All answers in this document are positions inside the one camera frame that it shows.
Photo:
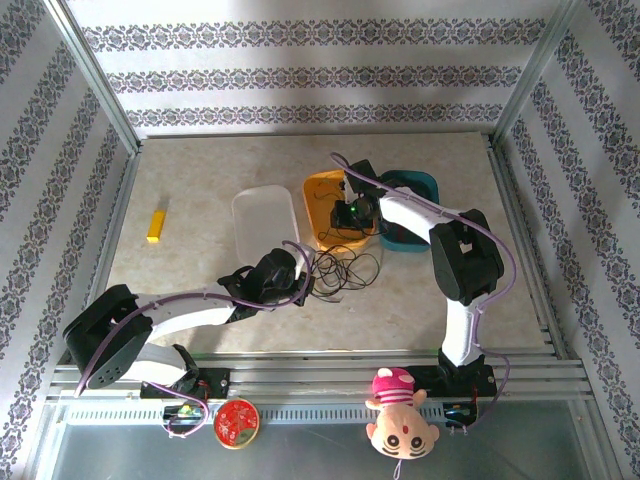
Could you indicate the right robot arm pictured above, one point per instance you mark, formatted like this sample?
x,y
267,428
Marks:
x,y
465,260

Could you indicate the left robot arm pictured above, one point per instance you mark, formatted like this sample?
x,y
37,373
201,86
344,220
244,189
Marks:
x,y
190,311

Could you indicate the orange plastic tray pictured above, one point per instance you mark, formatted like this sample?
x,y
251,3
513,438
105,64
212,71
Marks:
x,y
315,200

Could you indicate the white plastic tray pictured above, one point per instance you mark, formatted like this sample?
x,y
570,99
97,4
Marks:
x,y
262,220

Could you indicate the teal plastic tray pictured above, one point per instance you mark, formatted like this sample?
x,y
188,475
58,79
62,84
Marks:
x,y
425,182

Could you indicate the aluminium mounting rails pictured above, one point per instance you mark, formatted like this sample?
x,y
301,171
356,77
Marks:
x,y
310,375

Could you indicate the yellow rectangular block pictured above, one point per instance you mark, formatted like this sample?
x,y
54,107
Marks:
x,y
156,227

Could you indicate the small circuit board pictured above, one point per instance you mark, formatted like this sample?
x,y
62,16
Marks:
x,y
459,414
184,412

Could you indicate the pink plush doll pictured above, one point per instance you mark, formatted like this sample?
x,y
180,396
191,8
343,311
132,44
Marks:
x,y
400,430

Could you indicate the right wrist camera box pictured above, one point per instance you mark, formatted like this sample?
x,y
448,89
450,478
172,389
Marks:
x,y
346,189

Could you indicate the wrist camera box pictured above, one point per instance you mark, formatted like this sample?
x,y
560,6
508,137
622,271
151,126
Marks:
x,y
346,189
302,262

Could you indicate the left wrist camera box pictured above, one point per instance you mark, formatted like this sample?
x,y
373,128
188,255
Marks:
x,y
302,262

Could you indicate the aluminium back rail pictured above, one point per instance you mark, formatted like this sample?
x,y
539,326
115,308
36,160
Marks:
x,y
300,135

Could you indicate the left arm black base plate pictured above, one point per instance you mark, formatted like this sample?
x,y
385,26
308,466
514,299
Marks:
x,y
215,382

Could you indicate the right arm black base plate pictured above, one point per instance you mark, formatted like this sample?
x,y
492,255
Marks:
x,y
425,382

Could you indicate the aluminium side rail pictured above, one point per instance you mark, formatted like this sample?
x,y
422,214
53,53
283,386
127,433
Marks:
x,y
119,210
520,225

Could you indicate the aluminium frame post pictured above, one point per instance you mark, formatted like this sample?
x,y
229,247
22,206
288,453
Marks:
x,y
535,75
100,85

